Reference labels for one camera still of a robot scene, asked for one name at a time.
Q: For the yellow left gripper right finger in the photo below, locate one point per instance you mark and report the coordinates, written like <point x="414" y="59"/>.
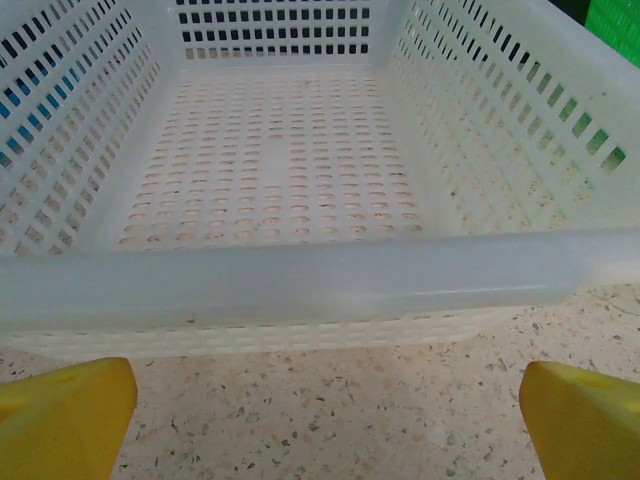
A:
<point x="585" y="430"/>

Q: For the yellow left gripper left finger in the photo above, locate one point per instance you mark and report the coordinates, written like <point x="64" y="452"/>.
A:
<point x="60" y="425"/>

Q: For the white perforated plastic basket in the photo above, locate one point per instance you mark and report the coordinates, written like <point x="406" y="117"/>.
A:
<point x="300" y="280"/>

